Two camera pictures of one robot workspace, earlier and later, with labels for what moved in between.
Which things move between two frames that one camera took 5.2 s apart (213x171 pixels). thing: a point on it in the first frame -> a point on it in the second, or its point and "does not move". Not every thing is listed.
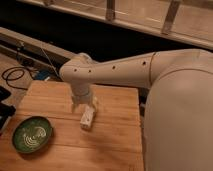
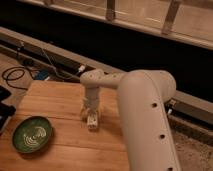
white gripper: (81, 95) -> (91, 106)
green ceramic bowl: (30, 134) does not move
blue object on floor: (42, 74) does not move
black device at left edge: (6, 110) does not move
